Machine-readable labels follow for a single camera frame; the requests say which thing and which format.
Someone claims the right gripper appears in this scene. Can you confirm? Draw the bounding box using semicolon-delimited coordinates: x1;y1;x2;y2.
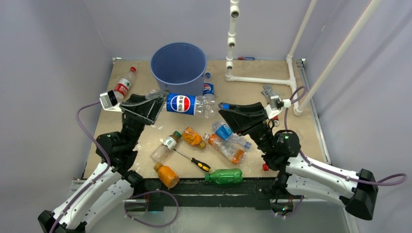
219;102;274;154

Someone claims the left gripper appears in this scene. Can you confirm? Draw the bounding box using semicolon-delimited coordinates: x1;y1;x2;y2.
120;88;170;150

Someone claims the crushed blue label bottle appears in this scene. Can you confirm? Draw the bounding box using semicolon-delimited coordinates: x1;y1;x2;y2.
212;121;251;149

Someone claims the orange floral label bottle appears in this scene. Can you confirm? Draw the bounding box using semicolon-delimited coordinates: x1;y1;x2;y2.
203;133;245;165

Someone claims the large Pepsi bottle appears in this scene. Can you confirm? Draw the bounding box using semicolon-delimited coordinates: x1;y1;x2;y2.
146;90;228;118

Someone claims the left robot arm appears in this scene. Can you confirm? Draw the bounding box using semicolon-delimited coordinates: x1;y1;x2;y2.
38;91;168;233

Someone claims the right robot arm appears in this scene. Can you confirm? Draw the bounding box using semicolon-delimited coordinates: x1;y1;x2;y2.
219;102;378;220

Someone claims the small Pepsi bottle by bin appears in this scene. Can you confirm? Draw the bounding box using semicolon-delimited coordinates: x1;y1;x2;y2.
203;72;215;100

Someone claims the blue plastic bin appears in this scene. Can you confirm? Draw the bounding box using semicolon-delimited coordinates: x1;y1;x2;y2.
150;42;207;96

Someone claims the red label clear bottle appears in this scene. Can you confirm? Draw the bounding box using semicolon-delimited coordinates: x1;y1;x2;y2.
113;67;137;100

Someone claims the green cap tea bottle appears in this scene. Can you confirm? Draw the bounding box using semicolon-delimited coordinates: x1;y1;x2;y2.
150;131;182;163

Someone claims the red cap clear bottle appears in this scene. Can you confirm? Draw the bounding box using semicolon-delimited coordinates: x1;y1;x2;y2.
262;164;269;171

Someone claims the red blue screwdriver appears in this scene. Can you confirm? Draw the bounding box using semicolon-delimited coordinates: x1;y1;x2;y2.
235;57;255;61

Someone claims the orange pouch gold cap bottle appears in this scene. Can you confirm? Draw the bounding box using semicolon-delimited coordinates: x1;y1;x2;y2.
182;127;206;150

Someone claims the green plastic bottle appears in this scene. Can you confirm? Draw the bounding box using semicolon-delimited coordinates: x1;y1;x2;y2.
205;168;243;184

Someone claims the black yellow screwdriver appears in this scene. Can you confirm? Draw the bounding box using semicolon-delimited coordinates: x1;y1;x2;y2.
173;149;211;172

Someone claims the orange juice bottle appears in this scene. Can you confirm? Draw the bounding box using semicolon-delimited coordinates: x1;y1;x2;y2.
154;163;180;189

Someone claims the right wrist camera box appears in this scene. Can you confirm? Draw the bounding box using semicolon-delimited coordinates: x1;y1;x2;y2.
263;90;292;119

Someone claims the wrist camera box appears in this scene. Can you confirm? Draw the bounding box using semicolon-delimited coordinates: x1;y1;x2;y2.
99;90;121;112
263;90;292;119

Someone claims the red handled adjustable wrench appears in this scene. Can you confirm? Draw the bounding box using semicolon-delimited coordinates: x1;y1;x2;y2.
261;84;280;127

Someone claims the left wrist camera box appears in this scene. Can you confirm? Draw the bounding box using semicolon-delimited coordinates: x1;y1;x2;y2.
99;90;121;112

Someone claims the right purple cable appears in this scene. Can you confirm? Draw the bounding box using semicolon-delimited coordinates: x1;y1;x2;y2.
283;86;408;187

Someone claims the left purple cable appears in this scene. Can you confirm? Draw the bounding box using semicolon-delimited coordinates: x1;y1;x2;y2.
48;100;112;233

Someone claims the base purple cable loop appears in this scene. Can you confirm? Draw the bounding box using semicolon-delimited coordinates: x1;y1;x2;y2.
124;191;179;229

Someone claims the white PVC pipe frame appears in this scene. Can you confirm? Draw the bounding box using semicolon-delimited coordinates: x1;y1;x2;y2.
224;0;381;116

